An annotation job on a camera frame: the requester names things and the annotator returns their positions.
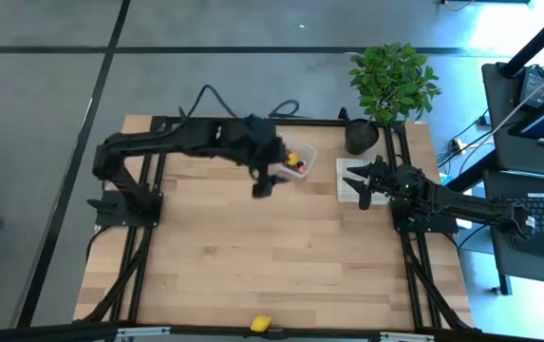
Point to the black pole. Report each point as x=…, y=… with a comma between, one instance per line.
x=537, y=40

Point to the black power adapter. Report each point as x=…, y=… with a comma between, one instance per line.
x=535, y=83

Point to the black gantry beam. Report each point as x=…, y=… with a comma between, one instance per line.
x=39, y=332

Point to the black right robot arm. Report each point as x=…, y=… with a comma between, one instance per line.
x=471, y=206

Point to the green plant in black pot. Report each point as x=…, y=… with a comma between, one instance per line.
x=390, y=81

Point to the checked white cloth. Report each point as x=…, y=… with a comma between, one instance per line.
x=347, y=190

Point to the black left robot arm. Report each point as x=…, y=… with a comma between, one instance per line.
x=157, y=140

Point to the silver metal bracket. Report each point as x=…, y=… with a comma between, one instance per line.
x=143, y=331
x=407, y=337

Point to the white box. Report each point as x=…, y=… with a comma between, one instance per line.
x=463, y=224

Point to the yellow lemon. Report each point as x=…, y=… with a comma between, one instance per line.
x=293, y=159
x=260, y=323

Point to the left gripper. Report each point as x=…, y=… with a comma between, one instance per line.
x=262, y=142

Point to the pink raspberry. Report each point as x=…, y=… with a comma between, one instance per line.
x=303, y=168

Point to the yellow plug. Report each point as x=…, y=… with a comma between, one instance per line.
x=457, y=145

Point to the black desk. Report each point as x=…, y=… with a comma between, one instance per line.
x=497, y=133

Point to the clear plastic tupperware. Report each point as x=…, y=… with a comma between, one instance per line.
x=309, y=154

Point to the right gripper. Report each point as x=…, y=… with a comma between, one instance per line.
x=390, y=180

